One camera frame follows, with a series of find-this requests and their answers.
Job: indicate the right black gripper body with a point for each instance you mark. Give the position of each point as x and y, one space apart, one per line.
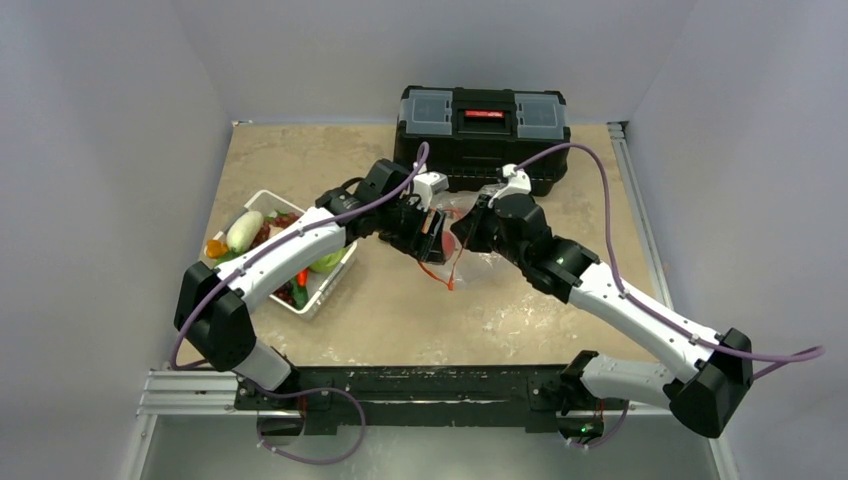
477 221

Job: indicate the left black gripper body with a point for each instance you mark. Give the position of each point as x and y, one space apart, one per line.
402 224

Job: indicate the clear zip top bag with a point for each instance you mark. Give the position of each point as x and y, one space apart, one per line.
466 268

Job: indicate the green cabbage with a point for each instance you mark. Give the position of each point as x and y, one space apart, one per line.
328 263

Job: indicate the white plastic basket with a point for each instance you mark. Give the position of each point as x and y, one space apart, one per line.
311 298

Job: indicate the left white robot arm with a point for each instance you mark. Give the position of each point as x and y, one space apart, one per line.
215 304

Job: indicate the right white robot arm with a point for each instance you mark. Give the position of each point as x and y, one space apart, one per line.
700 375

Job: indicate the black plastic toolbox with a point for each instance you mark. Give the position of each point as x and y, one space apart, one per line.
473 133

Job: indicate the green cucumber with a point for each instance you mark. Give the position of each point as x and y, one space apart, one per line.
299 296

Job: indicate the purple grape bunch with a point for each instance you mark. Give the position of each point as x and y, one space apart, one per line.
285 294

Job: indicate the white radish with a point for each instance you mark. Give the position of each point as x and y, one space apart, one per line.
242 232

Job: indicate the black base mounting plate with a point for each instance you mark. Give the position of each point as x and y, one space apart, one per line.
535 398

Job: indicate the orange small fruit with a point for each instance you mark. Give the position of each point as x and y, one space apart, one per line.
215 249

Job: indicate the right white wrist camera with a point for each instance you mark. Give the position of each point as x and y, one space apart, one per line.
516 181

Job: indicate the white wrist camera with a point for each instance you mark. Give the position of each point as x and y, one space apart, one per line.
425 186
516 181

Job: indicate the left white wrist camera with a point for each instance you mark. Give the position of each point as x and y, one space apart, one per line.
425 186

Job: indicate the aluminium frame rail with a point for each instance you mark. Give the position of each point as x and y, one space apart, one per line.
200 392

